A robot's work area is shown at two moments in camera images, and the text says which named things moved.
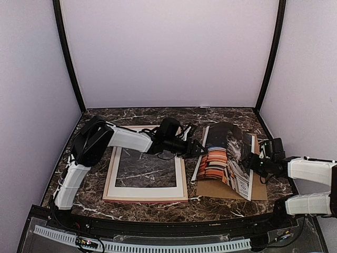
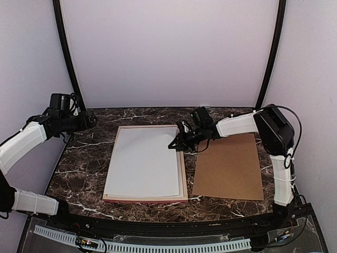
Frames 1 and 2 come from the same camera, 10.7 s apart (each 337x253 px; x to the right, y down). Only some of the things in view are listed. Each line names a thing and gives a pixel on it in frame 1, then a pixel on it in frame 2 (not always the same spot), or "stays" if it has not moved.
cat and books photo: x=228 y=151 -> x=142 y=165
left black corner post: x=62 y=32 stays
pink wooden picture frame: x=112 y=193 stays
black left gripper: x=193 y=151 -> x=83 y=123
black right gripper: x=250 y=163 -> x=182 y=144
